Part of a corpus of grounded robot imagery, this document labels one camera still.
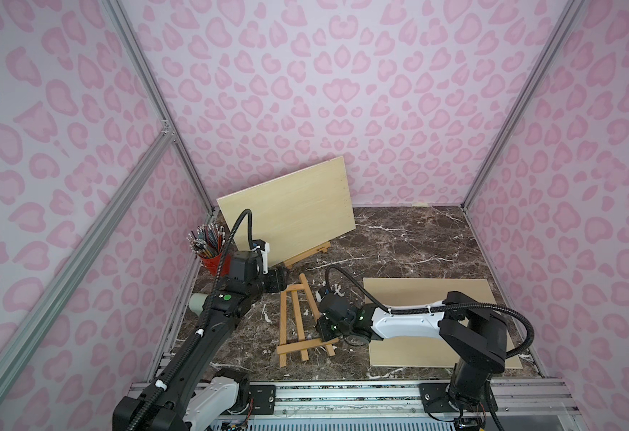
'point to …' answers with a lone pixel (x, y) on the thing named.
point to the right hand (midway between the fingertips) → (319, 329)
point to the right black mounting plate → (433, 399)
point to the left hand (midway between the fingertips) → (281, 269)
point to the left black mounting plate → (264, 396)
